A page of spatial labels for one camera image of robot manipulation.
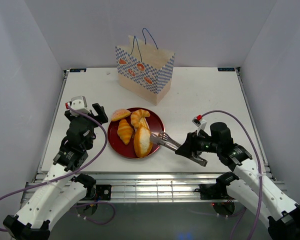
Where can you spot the metal serving tongs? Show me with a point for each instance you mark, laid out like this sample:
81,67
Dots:
163,139

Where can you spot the curved croissant bread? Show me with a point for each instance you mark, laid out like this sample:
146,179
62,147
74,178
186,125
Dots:
138,118

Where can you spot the white topped oval bread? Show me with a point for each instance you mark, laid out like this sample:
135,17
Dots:
142,144

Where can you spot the red round plate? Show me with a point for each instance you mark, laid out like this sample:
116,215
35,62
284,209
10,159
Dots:
155,126

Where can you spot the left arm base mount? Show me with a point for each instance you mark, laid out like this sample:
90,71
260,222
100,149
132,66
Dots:
99,192

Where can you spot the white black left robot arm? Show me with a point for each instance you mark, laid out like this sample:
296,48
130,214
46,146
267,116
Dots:
60,189

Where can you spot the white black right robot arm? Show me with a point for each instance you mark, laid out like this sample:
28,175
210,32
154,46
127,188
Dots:
244,182

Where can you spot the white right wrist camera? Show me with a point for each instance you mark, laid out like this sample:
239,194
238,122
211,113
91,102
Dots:
200,124

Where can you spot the left blue table label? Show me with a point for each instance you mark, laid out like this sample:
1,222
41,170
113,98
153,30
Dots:
77,70

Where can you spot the striped croissant bread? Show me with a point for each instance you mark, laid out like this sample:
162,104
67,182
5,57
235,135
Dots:
125,131

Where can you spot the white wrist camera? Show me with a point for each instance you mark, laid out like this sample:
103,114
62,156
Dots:
79,104
200,124

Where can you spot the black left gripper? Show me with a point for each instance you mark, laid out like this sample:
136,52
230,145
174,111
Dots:
102,117

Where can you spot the aluminium frame rail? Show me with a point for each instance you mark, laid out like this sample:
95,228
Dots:
154,188

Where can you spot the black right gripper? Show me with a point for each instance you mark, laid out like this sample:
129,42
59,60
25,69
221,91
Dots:
185,149

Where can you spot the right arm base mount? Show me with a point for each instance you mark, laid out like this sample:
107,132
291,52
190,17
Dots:
216,191

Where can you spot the checkered paper bag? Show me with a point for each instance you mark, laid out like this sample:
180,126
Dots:
145,69

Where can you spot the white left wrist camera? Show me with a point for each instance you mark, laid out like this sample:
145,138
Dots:
79,104

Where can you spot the pink sugared bread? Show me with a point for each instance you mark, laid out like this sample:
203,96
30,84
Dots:
120,114

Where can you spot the blue table label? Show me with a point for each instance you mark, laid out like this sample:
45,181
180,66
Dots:
77,70
226,69

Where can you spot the right blue table label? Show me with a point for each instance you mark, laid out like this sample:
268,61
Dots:
226,69

